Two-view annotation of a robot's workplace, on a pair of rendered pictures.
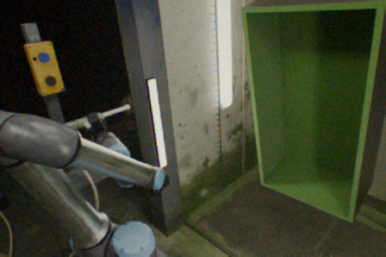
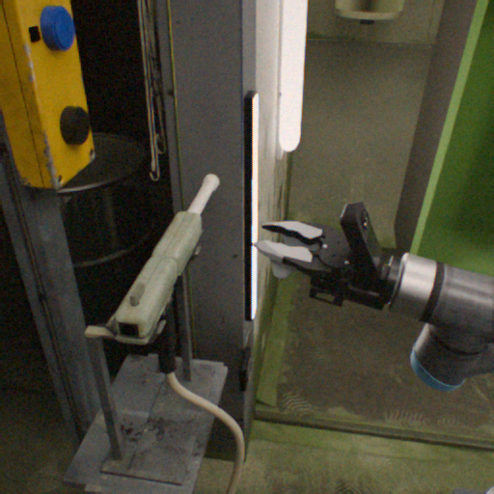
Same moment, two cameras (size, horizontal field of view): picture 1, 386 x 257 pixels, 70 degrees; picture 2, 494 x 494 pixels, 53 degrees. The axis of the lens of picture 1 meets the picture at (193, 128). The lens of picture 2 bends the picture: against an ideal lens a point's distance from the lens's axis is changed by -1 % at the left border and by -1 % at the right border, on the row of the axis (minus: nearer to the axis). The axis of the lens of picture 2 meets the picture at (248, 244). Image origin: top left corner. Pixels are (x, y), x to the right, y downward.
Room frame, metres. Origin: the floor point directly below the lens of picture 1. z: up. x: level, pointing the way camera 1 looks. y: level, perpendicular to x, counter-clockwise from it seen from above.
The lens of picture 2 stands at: (0.79, 0.93, 1.57)
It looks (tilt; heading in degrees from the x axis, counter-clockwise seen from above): 32 degrees down; 322
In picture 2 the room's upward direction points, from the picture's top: straight up
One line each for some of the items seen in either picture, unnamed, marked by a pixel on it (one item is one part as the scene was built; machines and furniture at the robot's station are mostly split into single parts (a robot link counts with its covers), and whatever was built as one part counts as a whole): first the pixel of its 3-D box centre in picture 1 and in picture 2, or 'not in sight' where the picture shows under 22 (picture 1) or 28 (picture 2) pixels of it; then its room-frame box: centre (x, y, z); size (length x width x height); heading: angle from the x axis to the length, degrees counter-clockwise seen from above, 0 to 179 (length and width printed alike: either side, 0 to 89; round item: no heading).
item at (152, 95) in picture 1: (157, 125); (250, 218); (1.67, 0.23, 0.96); 0.06 x 0.02 x 0.63; 132
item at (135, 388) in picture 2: (82, 177); (153, 419); (1.40, 0.68, 0.78); 0.31 x 0.23 x 0.01; 132
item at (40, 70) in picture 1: (45, 68); (40, 78); (1.46, 0.74, 1.42); 0.12 x 0.06 x 0.26; 132
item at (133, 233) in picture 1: (133, 250); not in sight; (0.79, 0.27, 0.83); 0.17 x 0.15 x 0.18; 65
